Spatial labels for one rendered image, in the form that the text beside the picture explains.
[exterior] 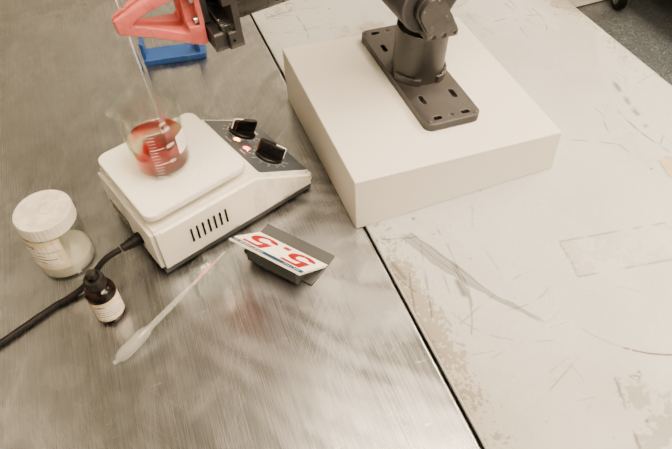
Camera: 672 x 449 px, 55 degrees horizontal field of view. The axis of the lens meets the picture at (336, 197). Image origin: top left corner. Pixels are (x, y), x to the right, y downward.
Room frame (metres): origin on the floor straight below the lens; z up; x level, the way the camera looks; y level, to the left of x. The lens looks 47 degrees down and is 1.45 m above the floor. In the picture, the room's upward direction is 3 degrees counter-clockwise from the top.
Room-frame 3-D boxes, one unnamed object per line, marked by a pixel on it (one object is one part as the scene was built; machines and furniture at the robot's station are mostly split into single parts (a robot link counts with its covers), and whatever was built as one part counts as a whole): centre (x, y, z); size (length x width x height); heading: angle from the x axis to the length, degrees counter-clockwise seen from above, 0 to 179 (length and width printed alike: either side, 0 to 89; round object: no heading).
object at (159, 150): (0.50, 0.18, 1.03); 0.07 x 0.06 x 0.08; 115
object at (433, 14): (0.64, -0.11, 1.07); 0.09 x 0.06 x 0.06; 22
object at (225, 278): (0.41, 0.13, 0.91); 0.06 x 0.06 x 0.02
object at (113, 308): (0.37, 0.24, 0.93); 0.03 x 0.03 x 0.07
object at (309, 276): (0.43, 0.06, 0.92); 0.09 x 0.06 x 0.04; 55
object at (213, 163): (0.50, 0.17, 0.98); 0.12 x 0.12 x 0.01; 37
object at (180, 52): (0.83, 0.23, 0.92); 0.10 x 0.03 x 0.04; 98
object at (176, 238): (0.52, 0.15, 0.94); 0.22 x 0.13 x 0.08; 127
